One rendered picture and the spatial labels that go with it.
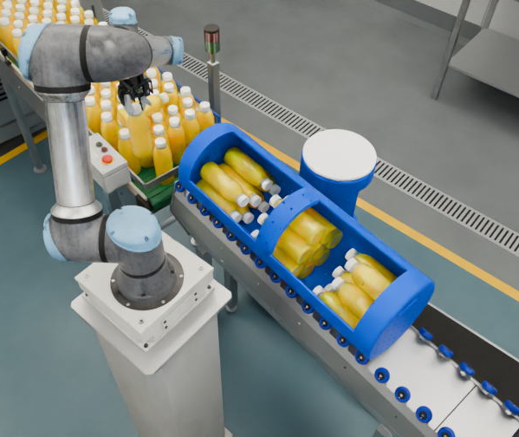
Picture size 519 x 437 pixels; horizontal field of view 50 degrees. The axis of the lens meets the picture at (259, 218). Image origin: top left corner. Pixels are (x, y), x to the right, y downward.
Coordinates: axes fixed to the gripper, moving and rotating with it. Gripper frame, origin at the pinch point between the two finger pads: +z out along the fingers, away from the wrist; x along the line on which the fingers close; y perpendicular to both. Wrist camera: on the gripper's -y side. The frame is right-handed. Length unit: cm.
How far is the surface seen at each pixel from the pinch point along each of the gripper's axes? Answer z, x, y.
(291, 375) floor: 129, 22, 64
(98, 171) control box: 19.3, -17.1, -2.0
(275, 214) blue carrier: 8, 9, 59
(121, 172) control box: 22.3, -10.2, 0.9
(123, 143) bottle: 21.9, -1.5, -11.4
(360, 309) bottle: 17, 9, 95
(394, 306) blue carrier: 7, 11, 103
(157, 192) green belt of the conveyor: 38.5, 1.4, 2.7
